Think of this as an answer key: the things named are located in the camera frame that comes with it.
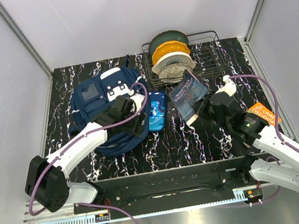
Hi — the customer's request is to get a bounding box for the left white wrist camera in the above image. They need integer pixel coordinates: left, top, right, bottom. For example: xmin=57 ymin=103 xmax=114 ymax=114
xmin=129 ymin=90 xmax=147 ymax=115

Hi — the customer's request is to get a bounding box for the dark blue 1984 book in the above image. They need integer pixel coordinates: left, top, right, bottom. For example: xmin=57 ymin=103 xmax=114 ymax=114
xmin=168 ymin=70 xmax=208 ymax=125

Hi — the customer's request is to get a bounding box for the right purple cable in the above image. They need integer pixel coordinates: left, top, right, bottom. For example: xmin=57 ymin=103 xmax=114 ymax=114
xmin=226 ymin=63 xmax=299 ymax=221

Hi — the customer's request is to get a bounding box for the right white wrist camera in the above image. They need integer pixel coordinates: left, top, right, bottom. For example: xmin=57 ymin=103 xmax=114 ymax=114
xmin=218 ymin=75 xmax=237 ymax=96

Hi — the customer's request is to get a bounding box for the navy blue student backpack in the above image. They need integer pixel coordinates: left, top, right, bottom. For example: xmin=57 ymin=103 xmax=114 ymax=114
xmin=69 ymin=57 xmax=150 ymax=157

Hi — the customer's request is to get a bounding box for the black wire dish rack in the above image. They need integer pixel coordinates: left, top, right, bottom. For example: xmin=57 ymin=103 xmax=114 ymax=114
xmin=141 ymin=30 xmax=228 ymax=88

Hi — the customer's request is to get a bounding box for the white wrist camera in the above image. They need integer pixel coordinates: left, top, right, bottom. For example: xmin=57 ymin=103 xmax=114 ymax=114
xmin=218 ymin=75 xmax=237 ymax=96
xmin=129 ymin=90 xmax=147 ymax=115

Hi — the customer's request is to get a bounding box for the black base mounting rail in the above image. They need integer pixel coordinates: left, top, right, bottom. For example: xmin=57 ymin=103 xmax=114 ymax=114
xmin=69 ymin=151 xmax=276 ymax=224

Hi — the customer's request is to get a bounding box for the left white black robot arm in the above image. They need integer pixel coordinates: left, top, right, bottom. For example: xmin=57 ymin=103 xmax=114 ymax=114
xmin=25 ymin=93 xmax=148 ymax=213

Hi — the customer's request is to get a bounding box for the dark green plate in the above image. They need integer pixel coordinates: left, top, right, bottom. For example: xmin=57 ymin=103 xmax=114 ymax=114
xmin=148 ymin=30 xmax=189 ymax=55

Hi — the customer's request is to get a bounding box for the purple cable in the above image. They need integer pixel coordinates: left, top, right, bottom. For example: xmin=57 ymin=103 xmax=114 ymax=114
xmin=226 ymin=63 xmax=299 ymax=221
xmin=10 ymin=80 xmax=171 ymax=224

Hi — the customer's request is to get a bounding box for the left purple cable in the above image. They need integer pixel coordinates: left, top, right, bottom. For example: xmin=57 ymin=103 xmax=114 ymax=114
xmin=10 ymin=80 xmax=171 ymax=224

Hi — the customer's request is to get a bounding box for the blue dinosaur pencil case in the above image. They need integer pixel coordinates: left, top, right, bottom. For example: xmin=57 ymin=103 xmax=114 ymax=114
xmin=149 ymin=91 xmax=166 ymax=133

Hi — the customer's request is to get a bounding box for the orange yellow plate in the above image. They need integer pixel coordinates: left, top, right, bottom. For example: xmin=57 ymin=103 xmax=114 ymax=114
xmin=152 ymin=40 xmax=190 ymax=65

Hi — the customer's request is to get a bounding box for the patterned beige plate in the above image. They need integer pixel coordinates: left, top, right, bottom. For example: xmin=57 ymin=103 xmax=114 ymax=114
xmin=159 ymin=63 xmax=193 ymax=83

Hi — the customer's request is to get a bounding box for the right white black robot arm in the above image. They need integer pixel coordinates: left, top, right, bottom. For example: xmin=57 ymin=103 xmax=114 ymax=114
xmin=192 ymin=91 xmax=299 ymax=193

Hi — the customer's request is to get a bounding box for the orange yellow paperback book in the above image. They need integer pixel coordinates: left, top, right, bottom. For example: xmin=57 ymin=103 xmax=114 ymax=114
xmin=240 ymin=99 xmax=285 ymax=145

